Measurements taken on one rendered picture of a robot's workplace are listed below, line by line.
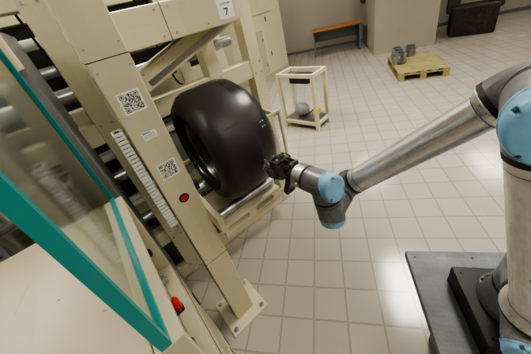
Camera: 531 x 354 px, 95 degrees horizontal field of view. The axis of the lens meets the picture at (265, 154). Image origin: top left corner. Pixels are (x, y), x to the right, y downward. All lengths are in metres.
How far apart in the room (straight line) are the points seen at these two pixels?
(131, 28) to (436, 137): 1.13
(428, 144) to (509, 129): 0.25
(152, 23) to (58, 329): 1.04
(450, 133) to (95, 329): 0.84
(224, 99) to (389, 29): 5.98
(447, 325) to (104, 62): 1.46
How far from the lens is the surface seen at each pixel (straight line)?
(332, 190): 0.77
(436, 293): 1.29
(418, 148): 0.75
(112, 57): 0.94
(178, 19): 1.29
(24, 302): 0.82
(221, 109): 0.98
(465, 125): 0.70
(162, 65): 1.39
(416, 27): 6.91
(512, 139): 0.53
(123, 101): 0.96
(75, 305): 0.70
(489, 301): 1.19
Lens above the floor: 1.70
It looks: 32 degrees down
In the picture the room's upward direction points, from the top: 15 degrees counter-clockwise
